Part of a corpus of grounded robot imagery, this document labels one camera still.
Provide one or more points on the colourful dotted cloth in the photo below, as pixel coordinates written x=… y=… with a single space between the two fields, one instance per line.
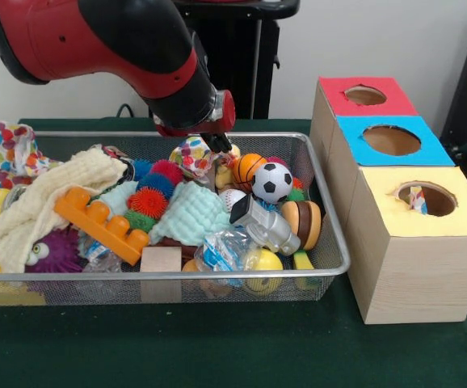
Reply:
x=418 y=200
x=193 y=155
x=11 y=145

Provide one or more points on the yellow rubber duck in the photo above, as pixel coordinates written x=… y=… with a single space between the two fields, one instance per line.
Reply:
x=223 y=175

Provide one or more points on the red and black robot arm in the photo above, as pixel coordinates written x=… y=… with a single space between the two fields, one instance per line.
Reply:
x=96 y=40

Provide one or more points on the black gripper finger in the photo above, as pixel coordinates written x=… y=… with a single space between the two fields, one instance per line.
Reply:
x=212 y=142
x=223 y=141

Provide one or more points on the small black white soccer ball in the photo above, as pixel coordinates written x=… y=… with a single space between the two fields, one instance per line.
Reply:
x=272 y=182

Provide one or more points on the mint green waffle cloth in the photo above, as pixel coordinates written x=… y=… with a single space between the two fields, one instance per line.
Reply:
x=193 y=218

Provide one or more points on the cream waffle cloth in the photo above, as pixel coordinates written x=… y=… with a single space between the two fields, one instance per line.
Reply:
x=27 y=210

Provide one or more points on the orange plastic building block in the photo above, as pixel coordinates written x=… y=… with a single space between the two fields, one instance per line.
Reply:
x=104 y=226

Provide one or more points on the toy hamburger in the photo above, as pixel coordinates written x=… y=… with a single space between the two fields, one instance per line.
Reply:
x=303 y=223

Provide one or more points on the small orange basketball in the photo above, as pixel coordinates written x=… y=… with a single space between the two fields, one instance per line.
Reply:
x=245 y=169

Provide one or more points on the silver plastic toy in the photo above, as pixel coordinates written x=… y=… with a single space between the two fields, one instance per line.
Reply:
x=266 y=228

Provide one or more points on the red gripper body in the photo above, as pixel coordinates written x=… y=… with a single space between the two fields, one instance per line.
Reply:
x=227 y=113

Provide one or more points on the crumpled clear plastic bottle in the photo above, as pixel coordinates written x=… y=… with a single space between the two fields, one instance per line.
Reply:
x=221 y=250

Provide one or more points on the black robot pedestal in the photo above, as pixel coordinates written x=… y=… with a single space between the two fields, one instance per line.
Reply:
x=249 y=60

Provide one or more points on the wooden box with three holes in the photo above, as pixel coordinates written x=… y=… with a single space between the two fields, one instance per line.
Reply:
x=419 y=275

